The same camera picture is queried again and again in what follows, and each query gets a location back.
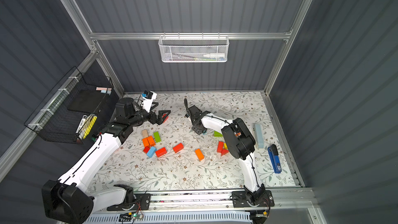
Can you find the blue stapler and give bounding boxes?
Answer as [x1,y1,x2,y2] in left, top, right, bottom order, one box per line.
[267,144,282,174]

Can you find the red rectangular block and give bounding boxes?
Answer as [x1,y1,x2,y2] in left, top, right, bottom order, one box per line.
[173,143,184,153]
[155,147,167,158]

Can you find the yellow highlighter pack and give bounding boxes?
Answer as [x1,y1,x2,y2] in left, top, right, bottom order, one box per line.
[79,114,97,140]

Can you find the light blue eraser box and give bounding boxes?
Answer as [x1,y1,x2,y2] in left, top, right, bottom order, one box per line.
[254,123,264,149]

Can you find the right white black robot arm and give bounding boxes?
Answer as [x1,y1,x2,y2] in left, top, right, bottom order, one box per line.
[186,105,266,206]

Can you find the white marker in basket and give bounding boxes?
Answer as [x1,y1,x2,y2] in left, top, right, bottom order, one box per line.
[203,53,226,61]

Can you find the orange rectangular block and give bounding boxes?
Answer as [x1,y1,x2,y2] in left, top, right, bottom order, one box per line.
[195,149,204,161]

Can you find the natural wood block left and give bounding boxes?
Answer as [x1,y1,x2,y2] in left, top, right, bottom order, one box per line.
[142,130,149,139]

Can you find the red rectangular block left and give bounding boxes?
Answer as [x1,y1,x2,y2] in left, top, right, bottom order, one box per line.
[155,147,167,158]

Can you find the white wire mesh basket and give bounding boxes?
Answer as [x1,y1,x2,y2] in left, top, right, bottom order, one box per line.
[158,36,230,63]

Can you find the red rectangular block centre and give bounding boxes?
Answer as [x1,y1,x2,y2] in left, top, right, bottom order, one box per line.
[173,143,184,153]

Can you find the red triangle block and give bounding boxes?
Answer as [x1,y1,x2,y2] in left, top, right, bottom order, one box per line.
[221,148,229,156]

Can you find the small red block left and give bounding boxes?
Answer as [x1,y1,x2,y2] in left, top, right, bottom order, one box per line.
[143,146,150,153]

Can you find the black wire mesh basket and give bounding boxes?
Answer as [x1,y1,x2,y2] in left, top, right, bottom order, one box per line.
[24,71,118,144]

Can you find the green block left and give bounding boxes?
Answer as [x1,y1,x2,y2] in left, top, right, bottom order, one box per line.
[153,132,161,143]

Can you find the green block right flat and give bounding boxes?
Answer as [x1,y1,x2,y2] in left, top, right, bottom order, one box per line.
[214,131,223,137]

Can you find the light blue block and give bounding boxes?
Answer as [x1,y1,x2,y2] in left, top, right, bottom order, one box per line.
[146,146,157,158]

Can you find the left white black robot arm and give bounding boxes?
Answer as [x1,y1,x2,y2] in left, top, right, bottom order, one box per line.
[41,92,171,224]

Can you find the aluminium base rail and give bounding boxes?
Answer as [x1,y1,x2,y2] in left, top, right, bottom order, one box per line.
[111,187,319,217]

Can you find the orange block left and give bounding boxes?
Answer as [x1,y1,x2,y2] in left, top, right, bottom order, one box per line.
[142,136,155,147]

